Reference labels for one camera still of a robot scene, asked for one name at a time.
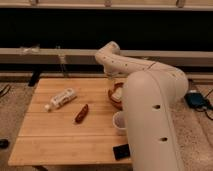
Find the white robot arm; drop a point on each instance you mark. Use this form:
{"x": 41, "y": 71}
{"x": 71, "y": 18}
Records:
{"x": 149, "y": 90}

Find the brown bowl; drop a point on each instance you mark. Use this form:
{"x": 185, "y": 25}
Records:
{"x": 115, "y": 95}

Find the white cup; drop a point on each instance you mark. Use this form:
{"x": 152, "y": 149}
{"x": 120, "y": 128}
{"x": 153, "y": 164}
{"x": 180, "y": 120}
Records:
{"x": 119, "y": 123}

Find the white plastic bottle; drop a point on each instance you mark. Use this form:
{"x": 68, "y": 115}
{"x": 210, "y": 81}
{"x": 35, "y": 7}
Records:
{"x": 60, "y": 99}

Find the black square object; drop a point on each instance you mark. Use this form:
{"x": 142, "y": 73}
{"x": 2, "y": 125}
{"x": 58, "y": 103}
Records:
{"x": 121, "y": 151}

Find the black table leg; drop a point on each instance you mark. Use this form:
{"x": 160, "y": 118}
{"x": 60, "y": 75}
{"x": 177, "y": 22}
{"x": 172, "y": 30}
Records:
{"x": 34, "y": 78}

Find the blue device on floor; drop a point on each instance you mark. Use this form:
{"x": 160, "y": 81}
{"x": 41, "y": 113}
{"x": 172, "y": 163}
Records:
{"x": 195, "y": 100}

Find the black object on floor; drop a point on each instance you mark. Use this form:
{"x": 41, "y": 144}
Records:
{"x": 4, "y": 143}

